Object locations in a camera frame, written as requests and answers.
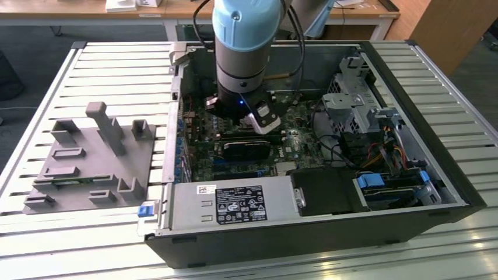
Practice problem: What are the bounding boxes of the black graphics card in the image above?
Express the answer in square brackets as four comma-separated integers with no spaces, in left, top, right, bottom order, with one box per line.
[220,139,273,162]

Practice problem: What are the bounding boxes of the white black-faced wrist camera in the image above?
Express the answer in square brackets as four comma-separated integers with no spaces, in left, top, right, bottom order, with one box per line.
[243,100,283,135]

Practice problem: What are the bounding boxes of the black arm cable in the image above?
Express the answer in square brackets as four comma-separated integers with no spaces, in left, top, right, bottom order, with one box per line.
[192,0,307,89]

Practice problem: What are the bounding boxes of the black open PC case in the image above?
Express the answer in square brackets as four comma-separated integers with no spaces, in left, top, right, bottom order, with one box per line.
[143,40,490,269]

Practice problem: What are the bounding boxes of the grey parts rack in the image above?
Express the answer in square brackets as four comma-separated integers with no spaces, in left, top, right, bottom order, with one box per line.
[23,101,159,216]

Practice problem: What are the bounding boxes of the silver drive cage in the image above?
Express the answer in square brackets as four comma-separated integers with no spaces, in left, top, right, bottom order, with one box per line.
[321,57,407,138]

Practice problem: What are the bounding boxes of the black wire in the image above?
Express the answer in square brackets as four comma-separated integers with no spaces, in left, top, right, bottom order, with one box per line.
[315,99,359,170]

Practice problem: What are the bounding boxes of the silver chipset heatsink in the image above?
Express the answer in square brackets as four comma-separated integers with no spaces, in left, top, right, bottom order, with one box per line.
[275,162,298,176]

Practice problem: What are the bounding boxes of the wooden cabinet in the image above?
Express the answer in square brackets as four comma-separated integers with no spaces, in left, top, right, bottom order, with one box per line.
[383,0,498,76]

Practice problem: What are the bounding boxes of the silver power supply with label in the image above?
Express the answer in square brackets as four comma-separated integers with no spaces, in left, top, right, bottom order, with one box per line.
[168,181,301,230]

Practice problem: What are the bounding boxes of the hard disk in blue carrier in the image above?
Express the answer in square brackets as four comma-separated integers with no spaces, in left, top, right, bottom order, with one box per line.
[354,171,429,211]

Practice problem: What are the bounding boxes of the coloured wire bundle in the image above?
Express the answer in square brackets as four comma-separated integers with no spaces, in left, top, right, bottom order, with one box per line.
[361,125,410,176]

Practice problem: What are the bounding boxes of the black plastic shroud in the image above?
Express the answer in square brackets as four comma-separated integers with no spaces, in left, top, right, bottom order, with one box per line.
[290,167,370,217]

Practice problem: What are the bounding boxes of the green motherboard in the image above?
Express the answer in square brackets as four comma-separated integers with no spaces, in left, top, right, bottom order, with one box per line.
[176,93,323,181]

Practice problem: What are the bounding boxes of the green RAM stick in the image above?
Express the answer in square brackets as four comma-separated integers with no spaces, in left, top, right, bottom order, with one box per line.
[52,178,96,186]

